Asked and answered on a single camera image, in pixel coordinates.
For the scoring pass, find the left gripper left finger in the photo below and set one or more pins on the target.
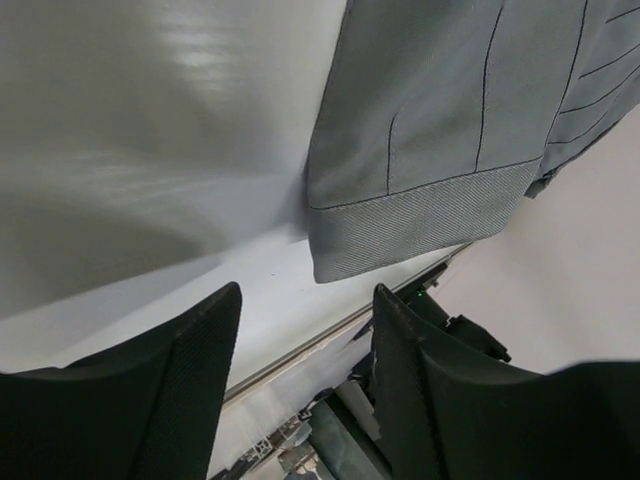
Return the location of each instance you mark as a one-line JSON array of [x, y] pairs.
[[147, 408]]

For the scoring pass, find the aluminium table edge rail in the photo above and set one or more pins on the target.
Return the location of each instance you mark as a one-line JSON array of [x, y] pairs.
[[288, 319]]

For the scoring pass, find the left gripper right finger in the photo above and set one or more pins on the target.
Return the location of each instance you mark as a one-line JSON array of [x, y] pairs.
[[447, 411]]

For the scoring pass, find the grey pleated skirt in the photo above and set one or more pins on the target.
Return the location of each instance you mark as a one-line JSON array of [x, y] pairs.
[[438, 117]]

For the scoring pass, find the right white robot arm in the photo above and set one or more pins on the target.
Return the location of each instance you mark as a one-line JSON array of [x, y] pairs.
[[415, 297]]

